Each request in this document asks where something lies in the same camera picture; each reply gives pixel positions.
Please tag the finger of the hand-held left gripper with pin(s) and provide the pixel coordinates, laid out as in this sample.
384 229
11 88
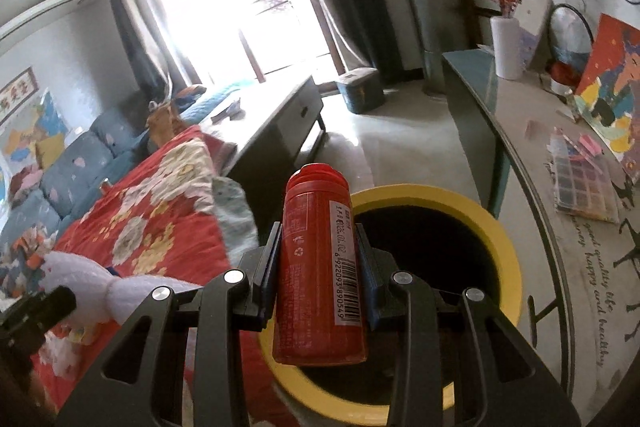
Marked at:
45 307

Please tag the red floral blanket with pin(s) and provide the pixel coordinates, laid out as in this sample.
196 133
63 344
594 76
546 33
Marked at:
100 227

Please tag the patchwork cloth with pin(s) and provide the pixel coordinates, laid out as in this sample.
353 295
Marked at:
27 257

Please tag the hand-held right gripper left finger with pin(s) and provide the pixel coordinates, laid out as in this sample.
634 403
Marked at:
272 269

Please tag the blue storage box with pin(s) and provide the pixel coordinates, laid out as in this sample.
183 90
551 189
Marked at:
360 92

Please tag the white vase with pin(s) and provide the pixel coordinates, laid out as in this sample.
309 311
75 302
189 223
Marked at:
506 47

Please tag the pink cushion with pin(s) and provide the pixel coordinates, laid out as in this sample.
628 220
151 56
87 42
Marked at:
26 183

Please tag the clear colour bead box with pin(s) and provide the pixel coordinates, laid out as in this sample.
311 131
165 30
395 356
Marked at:
585 187

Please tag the wall map poster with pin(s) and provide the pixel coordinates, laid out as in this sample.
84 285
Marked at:
30 142

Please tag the dark glass-topped cabinet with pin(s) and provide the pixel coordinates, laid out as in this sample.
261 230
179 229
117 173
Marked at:
500 117

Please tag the grey coffee table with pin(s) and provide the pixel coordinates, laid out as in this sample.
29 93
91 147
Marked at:
270 122

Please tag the person's left forearm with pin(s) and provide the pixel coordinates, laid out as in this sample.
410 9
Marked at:
37 392

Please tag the red plastic bottle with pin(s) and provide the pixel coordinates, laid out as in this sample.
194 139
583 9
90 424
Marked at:
310 282

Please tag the grey tower air conditioner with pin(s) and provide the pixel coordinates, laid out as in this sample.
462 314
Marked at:
430 32

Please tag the colourful figure painting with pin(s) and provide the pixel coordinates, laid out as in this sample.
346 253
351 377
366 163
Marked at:
610 92

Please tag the blue floral sofa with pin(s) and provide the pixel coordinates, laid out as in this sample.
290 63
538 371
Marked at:
75 162

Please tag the framed wall picture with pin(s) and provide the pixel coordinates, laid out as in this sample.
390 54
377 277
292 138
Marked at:
15 97

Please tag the white plush toy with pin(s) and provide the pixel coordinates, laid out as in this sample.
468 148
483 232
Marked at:
85 277

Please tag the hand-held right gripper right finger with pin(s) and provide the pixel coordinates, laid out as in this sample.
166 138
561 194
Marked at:
366 279

